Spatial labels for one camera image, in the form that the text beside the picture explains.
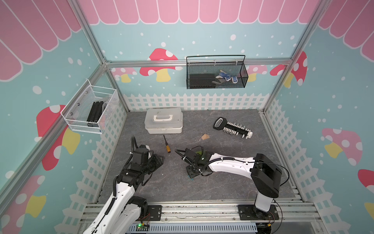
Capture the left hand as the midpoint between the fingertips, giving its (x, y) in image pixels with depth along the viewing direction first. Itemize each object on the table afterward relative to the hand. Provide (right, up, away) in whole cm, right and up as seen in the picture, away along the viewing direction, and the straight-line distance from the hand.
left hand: (163, 160), depth 80 cm
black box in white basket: (-32, +25, -10) cm, 42 cm away
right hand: (+15, -8, +4) cm, 17 cm away
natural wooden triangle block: (+25, +12, +23) cm, 36 cm away
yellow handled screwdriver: (-1, +6, +19) cm, 20 cm away
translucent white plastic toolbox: (-3, +23, +17) cm, 29 cm away
